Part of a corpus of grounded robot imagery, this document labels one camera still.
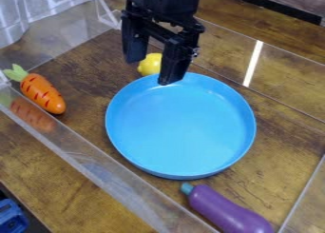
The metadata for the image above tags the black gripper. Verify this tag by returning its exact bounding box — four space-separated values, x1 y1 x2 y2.
121 0 204 86

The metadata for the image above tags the orange toy carrot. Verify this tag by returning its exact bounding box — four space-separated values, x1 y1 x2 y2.
2 64 65 114

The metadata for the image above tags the yellow toy lemon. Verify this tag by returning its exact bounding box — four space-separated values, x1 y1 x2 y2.
137 53 163 76

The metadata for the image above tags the clear acrylic back barrier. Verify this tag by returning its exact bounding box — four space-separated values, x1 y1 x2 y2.
93 0 325 124

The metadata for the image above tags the clear acrylic barrier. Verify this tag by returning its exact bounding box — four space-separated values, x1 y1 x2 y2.
93 0 325 124
0 75 218 233

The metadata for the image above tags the blue round plate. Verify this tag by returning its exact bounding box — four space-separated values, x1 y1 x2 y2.
105 73 256 180

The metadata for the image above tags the dark wooden bar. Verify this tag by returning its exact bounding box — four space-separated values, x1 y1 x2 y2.
240 0 322 26

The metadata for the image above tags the white sheer curtain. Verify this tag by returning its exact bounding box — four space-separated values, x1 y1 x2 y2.
0 0 91 49

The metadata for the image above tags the purple toy eggplant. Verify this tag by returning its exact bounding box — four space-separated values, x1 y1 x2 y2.
180 183 274 233

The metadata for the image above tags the clear acrylic front barrier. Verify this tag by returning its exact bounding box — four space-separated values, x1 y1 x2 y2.
0 75 218 233

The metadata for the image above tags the blue object at corner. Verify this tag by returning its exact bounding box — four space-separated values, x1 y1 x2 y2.
0 199 29 233

